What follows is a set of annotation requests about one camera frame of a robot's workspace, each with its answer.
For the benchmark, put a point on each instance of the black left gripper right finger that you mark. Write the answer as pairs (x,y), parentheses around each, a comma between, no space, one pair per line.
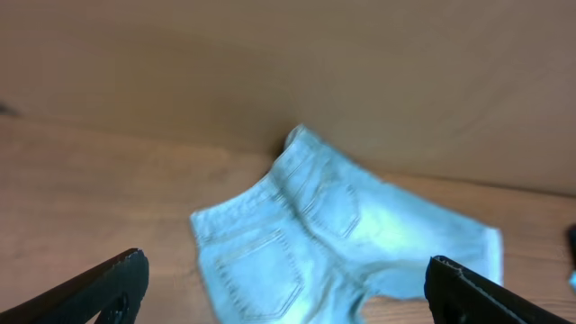
(458,295)

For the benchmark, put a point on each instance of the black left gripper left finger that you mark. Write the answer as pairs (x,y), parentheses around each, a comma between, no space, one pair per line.
(110,293)

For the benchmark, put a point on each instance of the light blue denim shorts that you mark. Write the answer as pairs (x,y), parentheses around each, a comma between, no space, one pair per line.
(318,235)

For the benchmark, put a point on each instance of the brown cardboard box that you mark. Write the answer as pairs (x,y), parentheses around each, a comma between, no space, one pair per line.
(477,90)

